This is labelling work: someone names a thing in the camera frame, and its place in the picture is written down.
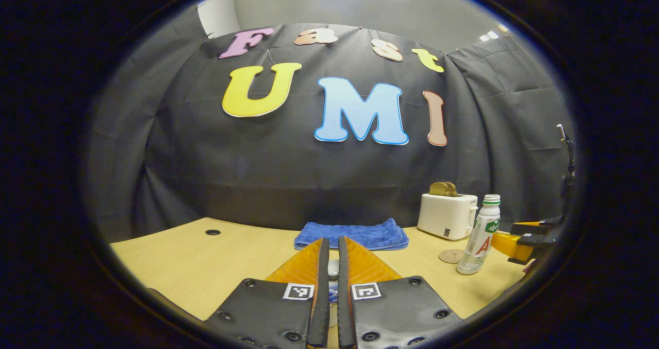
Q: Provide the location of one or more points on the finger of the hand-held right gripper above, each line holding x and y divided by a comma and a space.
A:
535, 230
525, 251

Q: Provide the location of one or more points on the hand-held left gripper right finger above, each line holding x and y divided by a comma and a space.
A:
344, 308

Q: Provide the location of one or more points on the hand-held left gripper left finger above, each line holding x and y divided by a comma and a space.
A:
322, 297

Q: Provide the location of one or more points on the white water bottle green label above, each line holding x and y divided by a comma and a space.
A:
481, 236

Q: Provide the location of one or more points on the round wooden coaster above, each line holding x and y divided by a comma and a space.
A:
451, 256

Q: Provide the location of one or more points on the blue towel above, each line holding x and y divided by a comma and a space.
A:
355, 234

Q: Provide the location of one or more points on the cream white toaster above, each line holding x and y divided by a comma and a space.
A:
445, 215

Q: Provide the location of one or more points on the brown toast slice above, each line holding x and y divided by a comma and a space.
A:
443, 189

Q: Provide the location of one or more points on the small ceiling light panel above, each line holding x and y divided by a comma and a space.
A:
493, 33

